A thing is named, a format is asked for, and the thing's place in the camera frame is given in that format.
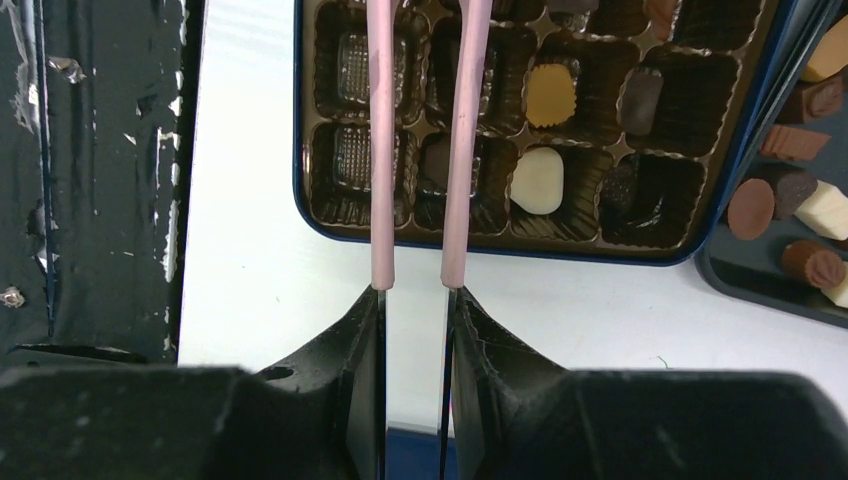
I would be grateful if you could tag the white round chocolate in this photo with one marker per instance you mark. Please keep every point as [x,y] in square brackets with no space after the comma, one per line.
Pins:
[537,185]

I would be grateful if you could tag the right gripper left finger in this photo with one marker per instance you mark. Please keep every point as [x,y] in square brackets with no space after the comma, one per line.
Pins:
[319,413]

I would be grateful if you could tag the blue chocolate box with insert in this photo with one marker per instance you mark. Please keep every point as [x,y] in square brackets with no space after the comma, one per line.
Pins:
[665,93]

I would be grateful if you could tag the pink tongs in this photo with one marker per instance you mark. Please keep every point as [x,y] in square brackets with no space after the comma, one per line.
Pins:
[475,17]

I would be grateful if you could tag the blue box lid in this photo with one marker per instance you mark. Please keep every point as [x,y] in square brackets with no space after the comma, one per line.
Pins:
[412,455]

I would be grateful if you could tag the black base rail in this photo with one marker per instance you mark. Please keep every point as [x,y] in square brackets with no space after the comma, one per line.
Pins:
[98,114]

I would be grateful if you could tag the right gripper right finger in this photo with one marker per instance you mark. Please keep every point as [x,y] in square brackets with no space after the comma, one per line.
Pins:
[519,415]

